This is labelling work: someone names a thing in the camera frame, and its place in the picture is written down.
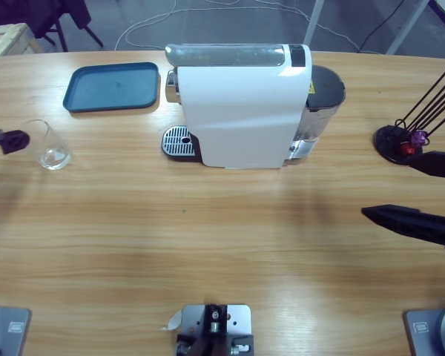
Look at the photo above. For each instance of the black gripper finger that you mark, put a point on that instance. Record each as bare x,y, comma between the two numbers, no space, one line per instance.
439,164
408,222
15,141

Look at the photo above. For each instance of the clear drinking glass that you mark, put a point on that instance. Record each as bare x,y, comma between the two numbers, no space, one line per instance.
52,155

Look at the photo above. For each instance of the white capsule coffee machine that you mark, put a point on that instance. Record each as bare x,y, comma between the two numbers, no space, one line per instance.
244,118

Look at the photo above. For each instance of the silver coffee machine lever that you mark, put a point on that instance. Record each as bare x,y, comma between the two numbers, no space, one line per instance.
226,55

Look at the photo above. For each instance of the purple coffee capsule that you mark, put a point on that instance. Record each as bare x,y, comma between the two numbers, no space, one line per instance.
418,138

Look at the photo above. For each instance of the red coffee capsule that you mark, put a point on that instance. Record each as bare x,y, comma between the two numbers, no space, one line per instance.
406,149

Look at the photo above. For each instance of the black capsule holder with rods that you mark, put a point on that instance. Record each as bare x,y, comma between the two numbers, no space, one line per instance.
387,146

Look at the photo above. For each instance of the pale wooden crate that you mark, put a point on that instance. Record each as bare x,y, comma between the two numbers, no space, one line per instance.
3,41

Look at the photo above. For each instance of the blue rectangular plastic tray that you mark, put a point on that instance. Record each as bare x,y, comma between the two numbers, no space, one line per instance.
111,87

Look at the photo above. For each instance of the clear water tank black lid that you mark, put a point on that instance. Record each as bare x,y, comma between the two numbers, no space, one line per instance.
324,89

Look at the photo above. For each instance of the white metal table leg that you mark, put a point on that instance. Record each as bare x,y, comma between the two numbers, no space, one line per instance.
408,26
313,22

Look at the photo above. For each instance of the black chair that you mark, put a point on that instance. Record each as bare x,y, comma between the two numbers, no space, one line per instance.
70,11

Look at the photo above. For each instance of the silver slotted drip tray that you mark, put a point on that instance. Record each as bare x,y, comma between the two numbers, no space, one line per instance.
176,142

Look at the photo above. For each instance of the white paper tape tag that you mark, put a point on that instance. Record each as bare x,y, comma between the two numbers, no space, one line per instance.
174,320

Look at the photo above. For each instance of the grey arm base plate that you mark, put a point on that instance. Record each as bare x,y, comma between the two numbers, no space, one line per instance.
430,330
7,330

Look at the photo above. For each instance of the white camera mount dark post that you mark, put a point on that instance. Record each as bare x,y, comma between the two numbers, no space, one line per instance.
241,315

